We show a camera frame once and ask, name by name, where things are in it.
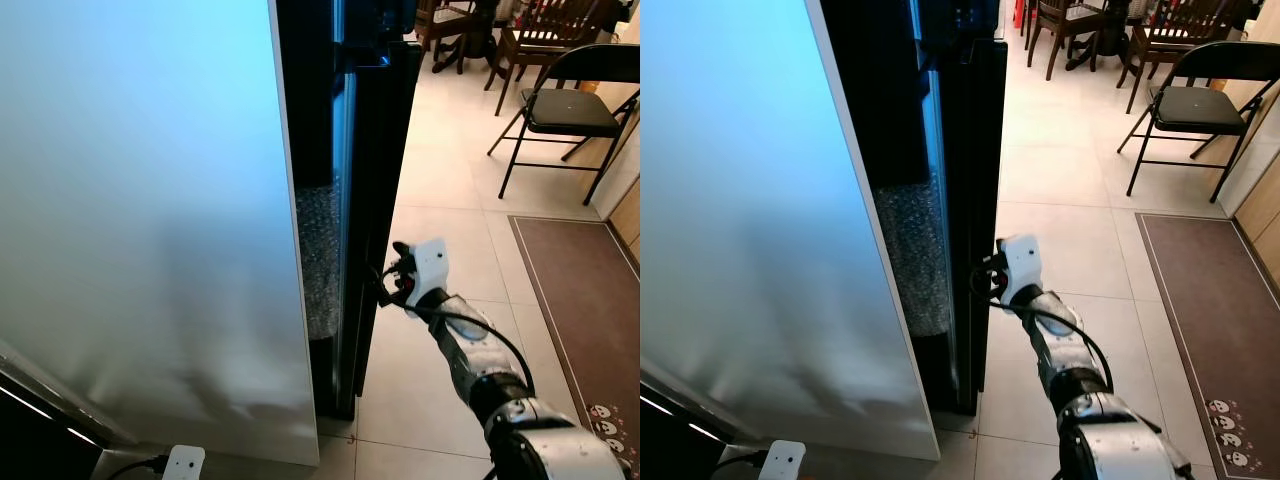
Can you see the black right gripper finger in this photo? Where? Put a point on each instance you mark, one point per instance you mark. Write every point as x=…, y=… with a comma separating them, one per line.
x=403, y=250
x=1000, y=245
x=979, y=278
x=384, y=280

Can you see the black glass fridge door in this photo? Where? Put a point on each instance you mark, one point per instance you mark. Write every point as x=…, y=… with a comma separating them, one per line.
x=380, y=150
x=970, y=150

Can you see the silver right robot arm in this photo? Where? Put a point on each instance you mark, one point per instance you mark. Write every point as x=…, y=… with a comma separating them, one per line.
x=1100, y=400
x=500, y=390

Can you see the white fridge body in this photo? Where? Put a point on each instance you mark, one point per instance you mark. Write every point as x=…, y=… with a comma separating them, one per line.
x=150, y=200
x=760, y=200

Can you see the brown bordered floor mat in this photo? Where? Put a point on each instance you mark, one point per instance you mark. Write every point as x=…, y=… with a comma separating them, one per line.
x=580, y=320
x=1210, y=330

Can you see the black folding chair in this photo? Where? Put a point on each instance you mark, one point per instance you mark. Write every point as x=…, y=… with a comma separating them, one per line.
x=1195, y=105
x=565, y=110

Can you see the dark wooden slatted chair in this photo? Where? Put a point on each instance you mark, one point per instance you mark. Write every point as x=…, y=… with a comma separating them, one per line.
x=440, y=25
x=1060, y=25
x=1185, y=25
x=550, y=30

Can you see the black glass freezer door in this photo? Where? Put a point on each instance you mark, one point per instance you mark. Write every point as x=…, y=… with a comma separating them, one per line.
x=960, y=15
x=370, y=20

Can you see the dark wooden pedestal table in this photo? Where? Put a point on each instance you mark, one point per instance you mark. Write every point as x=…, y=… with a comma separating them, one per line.
x=1100, y=35
x=480, y=35

